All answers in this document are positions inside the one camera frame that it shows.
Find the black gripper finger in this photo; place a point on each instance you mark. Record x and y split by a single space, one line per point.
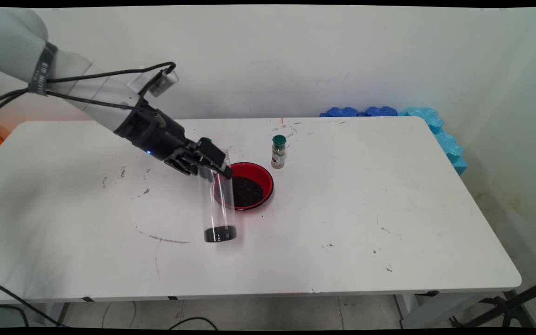
212 152
182 165

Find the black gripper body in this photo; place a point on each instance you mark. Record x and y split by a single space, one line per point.
156 132

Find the clear plastic jar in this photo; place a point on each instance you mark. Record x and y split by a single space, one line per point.
219 209

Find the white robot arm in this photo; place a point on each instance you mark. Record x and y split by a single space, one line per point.
21 46

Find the red bowl with black seeds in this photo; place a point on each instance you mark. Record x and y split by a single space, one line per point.
254 191

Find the dark blue foam mat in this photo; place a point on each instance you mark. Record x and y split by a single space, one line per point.
342 112
380 111

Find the white table leg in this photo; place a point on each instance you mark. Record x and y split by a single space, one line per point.
53 314

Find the light blue foam mat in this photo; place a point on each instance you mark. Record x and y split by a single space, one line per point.
445 139

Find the black tripod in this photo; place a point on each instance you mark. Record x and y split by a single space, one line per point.
510 307

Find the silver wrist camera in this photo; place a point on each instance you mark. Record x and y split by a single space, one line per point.
165 83

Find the white table leg frame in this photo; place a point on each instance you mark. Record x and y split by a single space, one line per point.
407 308

